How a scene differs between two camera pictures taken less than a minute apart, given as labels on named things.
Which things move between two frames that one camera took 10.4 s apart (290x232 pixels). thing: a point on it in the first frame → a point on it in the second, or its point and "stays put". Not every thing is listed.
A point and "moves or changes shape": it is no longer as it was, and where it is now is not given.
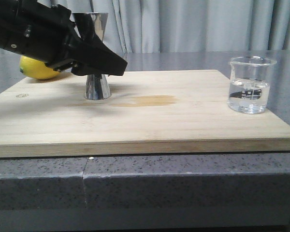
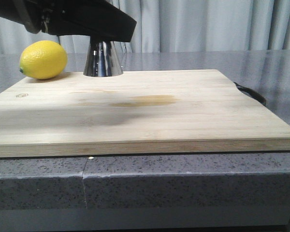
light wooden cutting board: x=151 y=111 stays put
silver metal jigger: x=96 y=85 moves or changes shape
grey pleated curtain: x=178 y=25 stays put
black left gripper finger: x=94 y=58 → x=89 y=18
